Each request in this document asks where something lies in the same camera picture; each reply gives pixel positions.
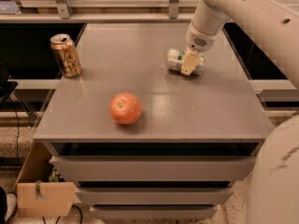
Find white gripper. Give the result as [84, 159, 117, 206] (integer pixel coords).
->
[180, 23, 217, 76]

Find white green 7up can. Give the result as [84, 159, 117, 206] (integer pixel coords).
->
[166, 49, 206, 72]

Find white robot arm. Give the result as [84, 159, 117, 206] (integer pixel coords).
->
[186, 0, 299, 224]

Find red apple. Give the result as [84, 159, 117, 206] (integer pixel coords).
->
[109, 92, 142, 125]

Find gold soda can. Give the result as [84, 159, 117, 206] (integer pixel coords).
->
[50, 34, 81, 77]

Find grey drawer cabinet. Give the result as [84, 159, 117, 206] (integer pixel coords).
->
[35, 23, 273, 219]

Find cardboard box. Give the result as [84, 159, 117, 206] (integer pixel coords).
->
[13, 143, 76, 217]

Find white shoe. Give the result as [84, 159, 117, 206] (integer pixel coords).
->
[1, 193, 17, 224]

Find metal shelf frame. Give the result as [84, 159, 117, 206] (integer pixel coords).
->
[0, 0, 198, 23]

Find black cable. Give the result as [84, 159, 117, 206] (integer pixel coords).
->
[8, 93, 23, 166]

